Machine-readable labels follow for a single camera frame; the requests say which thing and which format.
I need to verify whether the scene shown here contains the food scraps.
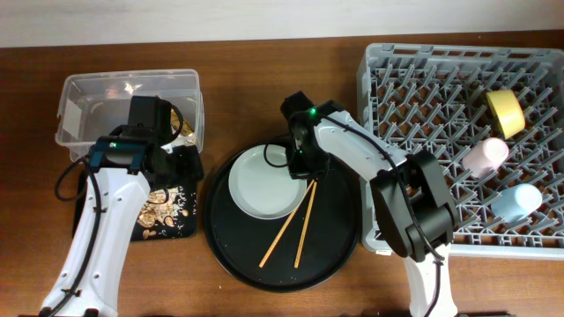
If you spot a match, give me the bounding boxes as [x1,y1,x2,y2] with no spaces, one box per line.
[131,187,193,240]

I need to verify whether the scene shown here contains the grey round plate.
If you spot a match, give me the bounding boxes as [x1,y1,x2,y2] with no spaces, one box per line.
[228,144,308,220]

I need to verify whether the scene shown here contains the pink plastic cup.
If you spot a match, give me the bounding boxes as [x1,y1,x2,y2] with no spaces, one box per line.
[462,137,509,178]

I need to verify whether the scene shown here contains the yellow bowl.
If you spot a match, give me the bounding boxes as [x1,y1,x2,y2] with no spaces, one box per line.
[486,90,525,139]

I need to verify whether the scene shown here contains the blue plastic cup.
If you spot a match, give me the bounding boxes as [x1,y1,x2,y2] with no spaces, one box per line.
[491,183,543,223]

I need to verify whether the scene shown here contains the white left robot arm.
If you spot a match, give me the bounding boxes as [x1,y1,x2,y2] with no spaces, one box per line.
[40,136,203,316]

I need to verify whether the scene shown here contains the clear plastic waste bin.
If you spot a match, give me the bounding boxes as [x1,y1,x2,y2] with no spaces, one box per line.
[56,69,204,160]

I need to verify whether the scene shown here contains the grey dishwasher rack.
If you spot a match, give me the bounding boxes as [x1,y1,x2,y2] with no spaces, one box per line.
[357,43,563,261]

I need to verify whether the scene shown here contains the right wooden chopstick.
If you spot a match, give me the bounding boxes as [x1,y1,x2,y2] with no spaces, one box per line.
[293,181,317,269]

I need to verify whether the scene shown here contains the wooden chopstick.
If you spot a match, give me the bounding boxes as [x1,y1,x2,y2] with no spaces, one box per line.
[293,181,317,269]
[258,181,315,268]

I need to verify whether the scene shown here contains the brown foil wrapper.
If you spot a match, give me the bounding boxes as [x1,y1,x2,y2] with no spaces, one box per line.
[170,109,194,136]

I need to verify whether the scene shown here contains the black rectangular tray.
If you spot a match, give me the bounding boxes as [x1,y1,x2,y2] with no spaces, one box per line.
[72,158,199,242]

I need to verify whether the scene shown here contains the round black serving tray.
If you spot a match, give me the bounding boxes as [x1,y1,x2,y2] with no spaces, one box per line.
[204,155,361,292]

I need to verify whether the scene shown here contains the left wooden chopstick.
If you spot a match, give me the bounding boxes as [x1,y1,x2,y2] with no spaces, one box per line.
[258,181,315,268]

